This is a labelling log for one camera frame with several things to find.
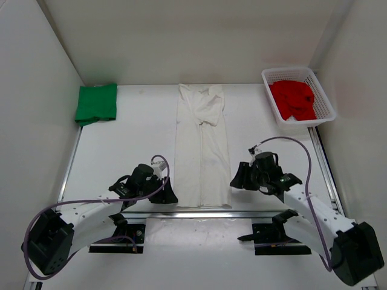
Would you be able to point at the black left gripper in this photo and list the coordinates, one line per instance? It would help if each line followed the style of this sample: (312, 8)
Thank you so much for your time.
(168, 196)

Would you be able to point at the aluminium front rail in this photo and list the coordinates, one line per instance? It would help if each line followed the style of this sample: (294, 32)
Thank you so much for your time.
(200, 214)

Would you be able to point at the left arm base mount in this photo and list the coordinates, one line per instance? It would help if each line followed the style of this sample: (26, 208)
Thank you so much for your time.
(126, 238)

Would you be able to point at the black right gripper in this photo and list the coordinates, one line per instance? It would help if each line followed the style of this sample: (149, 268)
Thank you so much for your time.
(241, 181)

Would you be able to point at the white plastic mesh basket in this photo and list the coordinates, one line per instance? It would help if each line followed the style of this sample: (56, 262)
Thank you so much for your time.
(322, 106)

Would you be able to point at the red t shirt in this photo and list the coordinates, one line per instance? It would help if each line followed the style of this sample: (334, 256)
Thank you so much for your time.
(293, 99)

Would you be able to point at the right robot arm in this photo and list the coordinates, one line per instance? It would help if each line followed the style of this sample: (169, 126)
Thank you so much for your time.
(352, 249)

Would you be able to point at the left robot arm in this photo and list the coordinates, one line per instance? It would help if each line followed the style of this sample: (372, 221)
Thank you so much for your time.
(59, 231)

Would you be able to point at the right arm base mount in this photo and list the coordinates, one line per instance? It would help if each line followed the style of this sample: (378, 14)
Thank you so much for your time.
(270, 239)

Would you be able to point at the green polo t shirt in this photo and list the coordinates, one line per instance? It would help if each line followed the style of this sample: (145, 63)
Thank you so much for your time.
(98, 103)

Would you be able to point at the white t shirt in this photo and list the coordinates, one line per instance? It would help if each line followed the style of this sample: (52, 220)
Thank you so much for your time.
(201, 166)

